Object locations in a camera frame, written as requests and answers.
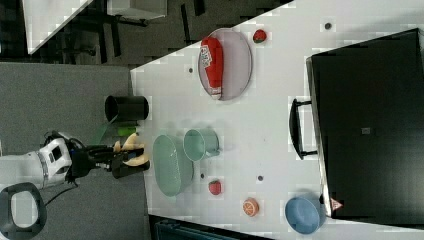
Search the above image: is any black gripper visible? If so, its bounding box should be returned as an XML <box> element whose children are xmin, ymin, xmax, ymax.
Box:
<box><xmin>68</xmin><ymin>145</ymin><xmax>150</xmax><ymax>179</ymax></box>

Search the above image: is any yellow plush peeled banana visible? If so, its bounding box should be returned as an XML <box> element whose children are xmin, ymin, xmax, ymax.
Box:
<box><xmin>113</xmin><ymin>133</ymin><xmax>149</xmax><ymax>167</ymax></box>

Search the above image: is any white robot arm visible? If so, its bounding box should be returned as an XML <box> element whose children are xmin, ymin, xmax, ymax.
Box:
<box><xmin>1</xmin><ymin>131</ymin><xmax>149</xmax><ymax>190</ymax></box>

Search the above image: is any green mug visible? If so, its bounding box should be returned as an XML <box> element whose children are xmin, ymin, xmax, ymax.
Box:
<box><xmin>183</xmin><ymin>128</ymin><xmax>220</xmax><ymax>162</ymax></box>

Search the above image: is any green slotted spatula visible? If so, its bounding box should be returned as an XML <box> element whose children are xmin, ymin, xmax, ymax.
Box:
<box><xmin>90</xmin><ymin>116</ymin><xmax>137</xmax><ymax>145</ymax></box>

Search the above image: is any green oval colander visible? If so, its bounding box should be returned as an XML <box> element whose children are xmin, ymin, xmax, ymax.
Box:
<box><xmin>153</xmin><ymin>135</ymin><xmax>194</xmax><ymax>197</ymax></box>

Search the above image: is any black cylindrical utensil holder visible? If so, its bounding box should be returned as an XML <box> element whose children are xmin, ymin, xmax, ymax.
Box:
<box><xmin>105</xmin><ymin>96</ymin><xmax>149</xmax><ymax>122</ymax></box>

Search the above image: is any orange plush slice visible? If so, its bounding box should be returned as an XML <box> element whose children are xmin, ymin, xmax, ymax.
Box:
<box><xmin>242</xmin><ymin>198</ymin><xmax>259</xmax><ymax>217</ymax></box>

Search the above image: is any red plush ketchup bottle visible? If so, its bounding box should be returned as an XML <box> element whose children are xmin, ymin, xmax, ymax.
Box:
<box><xmin>200</xmin><ymin>37</ymin><xmax>224</xmax><ymax>100</ymax></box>

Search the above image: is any grey round plate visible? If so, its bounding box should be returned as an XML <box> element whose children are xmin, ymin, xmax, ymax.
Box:
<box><xmin>210</xmin><ymin>28</ymin><xmax>252</xmax><ymax>101</ymax></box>

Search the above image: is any small red plush strawberry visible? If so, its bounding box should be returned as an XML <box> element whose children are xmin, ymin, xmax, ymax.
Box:
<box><xmin>253</xmin><ymin>29</ymin><xmax>267</xmax><ymax>43</ymax></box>

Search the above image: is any blue bowl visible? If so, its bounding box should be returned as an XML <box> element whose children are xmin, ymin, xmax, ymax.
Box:
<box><xmin>285</xmin><ymin>194</ymin><xmax>326</xmax><ymax>235</ymax></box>

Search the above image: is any black toaster oven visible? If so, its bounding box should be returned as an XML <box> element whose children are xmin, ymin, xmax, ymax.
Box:
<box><xmin>305</xmin><ymin>29</ymin><xmax>424</xmax><ymax>229</ymax></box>

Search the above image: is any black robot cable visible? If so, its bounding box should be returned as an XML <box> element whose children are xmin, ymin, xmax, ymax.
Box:
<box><xmin>44</xmin><ymin>181</ymin><xmax>79</xmax><ymax>207</ymax></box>

